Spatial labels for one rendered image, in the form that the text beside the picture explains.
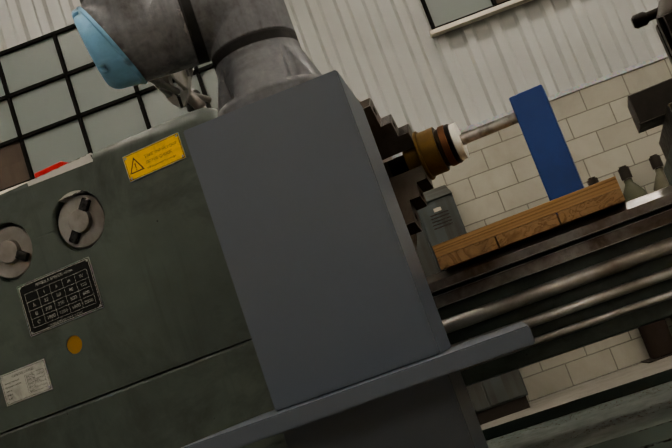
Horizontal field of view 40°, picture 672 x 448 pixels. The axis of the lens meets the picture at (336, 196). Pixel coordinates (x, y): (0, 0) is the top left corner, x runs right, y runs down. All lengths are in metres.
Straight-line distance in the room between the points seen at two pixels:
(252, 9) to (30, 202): 0.66
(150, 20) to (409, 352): 0.52
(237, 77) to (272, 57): 0.05
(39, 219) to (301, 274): 0.72
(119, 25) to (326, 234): 0.38
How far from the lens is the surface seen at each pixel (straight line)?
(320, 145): 1.09
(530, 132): 1.62
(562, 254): 1.48
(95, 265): 1.62
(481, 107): 8.59
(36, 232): 1.69
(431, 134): 1.65
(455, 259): 1.48
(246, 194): 1.10
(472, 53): 8.69
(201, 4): 1.20
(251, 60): 1.17
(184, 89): 1.71
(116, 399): 1.61
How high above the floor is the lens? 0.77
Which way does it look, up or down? 10 degrees up
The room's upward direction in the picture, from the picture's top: 20 degrees counter-clockwise
